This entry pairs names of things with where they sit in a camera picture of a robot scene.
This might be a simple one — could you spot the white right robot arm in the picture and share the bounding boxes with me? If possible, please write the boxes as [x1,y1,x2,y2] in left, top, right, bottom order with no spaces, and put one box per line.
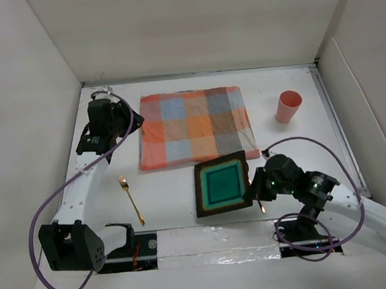
[243,154,386,248]

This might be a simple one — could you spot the gold fork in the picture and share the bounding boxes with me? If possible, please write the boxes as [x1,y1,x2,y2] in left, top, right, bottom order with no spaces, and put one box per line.
[118,175,146,226]

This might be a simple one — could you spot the checkered orange blue cloth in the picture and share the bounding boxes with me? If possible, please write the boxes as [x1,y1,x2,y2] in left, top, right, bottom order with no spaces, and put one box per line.
[139,86,260,171]

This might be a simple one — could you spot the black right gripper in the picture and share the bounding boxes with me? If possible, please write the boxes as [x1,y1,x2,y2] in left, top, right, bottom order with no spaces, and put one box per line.
[239,164,294,203]

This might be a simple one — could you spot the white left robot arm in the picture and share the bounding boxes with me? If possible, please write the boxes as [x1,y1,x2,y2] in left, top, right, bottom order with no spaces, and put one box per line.
[38,98,143,271]

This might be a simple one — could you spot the pink plastic cup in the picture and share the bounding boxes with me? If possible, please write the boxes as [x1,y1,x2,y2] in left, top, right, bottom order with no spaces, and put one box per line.
[276,90,302,124]

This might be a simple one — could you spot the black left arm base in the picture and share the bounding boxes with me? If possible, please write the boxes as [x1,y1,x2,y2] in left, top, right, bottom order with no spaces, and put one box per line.
[99,231,158,274]

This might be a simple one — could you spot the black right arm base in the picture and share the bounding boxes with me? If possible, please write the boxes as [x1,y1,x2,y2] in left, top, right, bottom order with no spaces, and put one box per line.
[272,218,329,258]

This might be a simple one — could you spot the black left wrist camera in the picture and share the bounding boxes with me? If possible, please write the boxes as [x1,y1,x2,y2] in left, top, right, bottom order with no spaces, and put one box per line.
[87,98,112,123]

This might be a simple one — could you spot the square green black plate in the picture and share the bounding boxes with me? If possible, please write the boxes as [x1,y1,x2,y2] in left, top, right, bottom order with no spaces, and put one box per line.
[194,150,253,218]

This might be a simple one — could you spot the gold spoon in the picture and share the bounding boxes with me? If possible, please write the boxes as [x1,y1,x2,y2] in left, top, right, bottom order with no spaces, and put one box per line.
[257,200,266,214]

